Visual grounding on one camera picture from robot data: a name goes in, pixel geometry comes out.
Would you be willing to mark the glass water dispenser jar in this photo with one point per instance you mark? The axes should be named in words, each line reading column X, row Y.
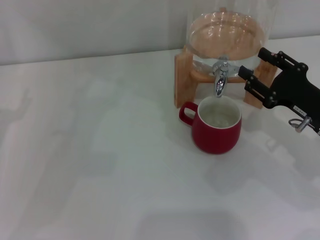
column 225, row 32

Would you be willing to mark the chrome faucet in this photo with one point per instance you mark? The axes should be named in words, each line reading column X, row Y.
column 220, row 83

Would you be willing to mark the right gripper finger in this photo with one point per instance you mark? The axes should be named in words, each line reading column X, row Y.
column 277, row 60
column 257, row 87

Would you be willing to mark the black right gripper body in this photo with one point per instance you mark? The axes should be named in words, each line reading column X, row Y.
column 292, row 87

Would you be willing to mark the red ceramic cup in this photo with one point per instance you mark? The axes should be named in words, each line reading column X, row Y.
column 212, row 140

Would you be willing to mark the wooden dispenser stand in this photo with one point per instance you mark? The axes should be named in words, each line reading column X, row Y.
column 182, row 82

